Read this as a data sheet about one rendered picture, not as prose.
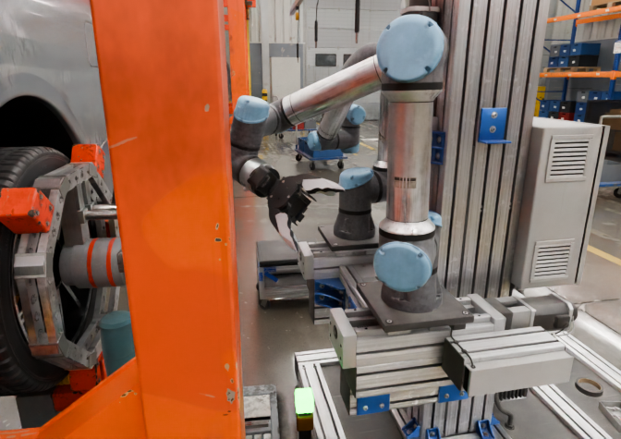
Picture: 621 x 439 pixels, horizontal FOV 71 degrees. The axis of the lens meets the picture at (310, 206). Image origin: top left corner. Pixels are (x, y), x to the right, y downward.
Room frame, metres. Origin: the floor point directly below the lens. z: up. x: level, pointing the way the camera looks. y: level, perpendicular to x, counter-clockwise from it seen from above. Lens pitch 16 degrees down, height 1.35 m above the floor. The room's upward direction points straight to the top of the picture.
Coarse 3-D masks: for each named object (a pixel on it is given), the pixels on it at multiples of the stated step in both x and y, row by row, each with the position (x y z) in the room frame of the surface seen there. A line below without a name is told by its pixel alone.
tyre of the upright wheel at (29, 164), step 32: (0, 160) 1.05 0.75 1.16; (32, 160) 1.09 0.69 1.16; (64, 160) 1.27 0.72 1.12; (0, 224) 0.90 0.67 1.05; (0, 256) 0.88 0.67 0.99; (0, 288) 0.85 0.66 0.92; (96, 288) 1.36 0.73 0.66; (0, 320) 0.83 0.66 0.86; (0, 352) 0.82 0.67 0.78; (0, 384) 0.87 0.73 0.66; (32, 384) 0.90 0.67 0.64
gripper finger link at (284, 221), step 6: (276, 216) 0.85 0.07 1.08; (282, 216) 0.84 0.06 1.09; (288, 216) 0.84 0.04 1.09; (276, 222) 0.84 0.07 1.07; (282, 222) 0.83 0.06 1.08; (288, 222) 0.83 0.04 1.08; (282, 228) 0.82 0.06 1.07; (288, 228) 0.82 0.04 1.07; (282, 234) 0.82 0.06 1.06; (288, 234) 0.81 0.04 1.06; (294, 234) 0.86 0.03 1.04; (288, 240) 0.80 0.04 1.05; (294, 240) 0.80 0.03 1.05; (294, 246) 0.79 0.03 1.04
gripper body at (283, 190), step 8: (272, 168) 0.95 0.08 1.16; (280, 184) 0.89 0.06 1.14; (288, 184) 0.88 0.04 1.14; (296, 184) 0.88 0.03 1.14; (256, 192) 0.94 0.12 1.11; (272, 192) 0.89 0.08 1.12; (280, 192) 0.88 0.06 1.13; (288, 192) 0.87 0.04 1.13; (296, 192) 0.87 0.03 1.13; (304, 192) 0.92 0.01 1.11; (272, 200) 0.88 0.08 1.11; (280, 200) 0.87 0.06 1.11; (288, 200) 0.86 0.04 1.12; (296, 200) 0.88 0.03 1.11; (304, 200) 0.89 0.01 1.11; (288, 208) 0.86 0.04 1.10; (296, 208) 0.89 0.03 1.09; (304, 208) 0.90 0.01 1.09; (296, 216) 0.90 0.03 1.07; (304, 216) 0.91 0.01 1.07; (296, 224) 0.90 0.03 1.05
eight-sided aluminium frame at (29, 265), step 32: (64, 192) 1.04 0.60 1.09; (96, 192) 1.31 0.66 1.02; (96, 224) 1.37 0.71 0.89; (32, 256) 0.89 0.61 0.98; (32, 288) 0.90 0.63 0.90; (32, 320) 0.88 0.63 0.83; (96, 320) 1.23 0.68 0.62; (32, 352) 0.88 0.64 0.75; (64, 352) 0.90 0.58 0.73; (96, 352) 1.08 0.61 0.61
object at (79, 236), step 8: (80, 184) 1.17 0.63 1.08; (72, 192) 1.12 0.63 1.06; (72, 200) 1.12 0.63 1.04; (64, 208) 1.12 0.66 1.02; (72, 208) 1.12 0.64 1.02; (64, 216) 1.12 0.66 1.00; (72, 216) 1.12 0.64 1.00; (64, 224) 1.12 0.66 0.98; (72, 224) 1.12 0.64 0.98; (80, 224) 1.13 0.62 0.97; (64, 232) 1.12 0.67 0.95; (72, 232) 1.12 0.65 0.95; (80, 232) 1.12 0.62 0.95; (88, 232) 1.17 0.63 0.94; (64, 240) 1.12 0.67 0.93; (72, 240) 1.12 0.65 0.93; (80, 240) 1.12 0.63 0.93
